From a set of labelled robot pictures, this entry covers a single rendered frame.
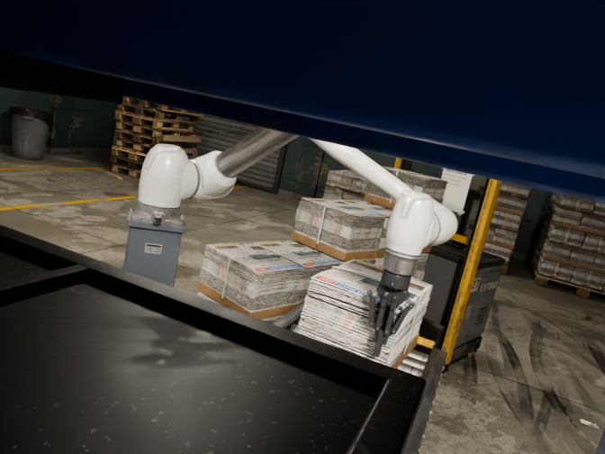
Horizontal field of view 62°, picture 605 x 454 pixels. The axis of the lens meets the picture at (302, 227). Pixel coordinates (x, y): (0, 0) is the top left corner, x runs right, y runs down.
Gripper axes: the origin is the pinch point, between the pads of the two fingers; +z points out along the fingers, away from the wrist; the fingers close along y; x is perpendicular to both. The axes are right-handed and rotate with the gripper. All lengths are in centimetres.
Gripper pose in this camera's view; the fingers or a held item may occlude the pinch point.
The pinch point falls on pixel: (379, 342)
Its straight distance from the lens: 141.6
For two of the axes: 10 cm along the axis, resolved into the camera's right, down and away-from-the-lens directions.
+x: -3.7, 1.2, -9.2
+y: -9.1, -2.6, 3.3
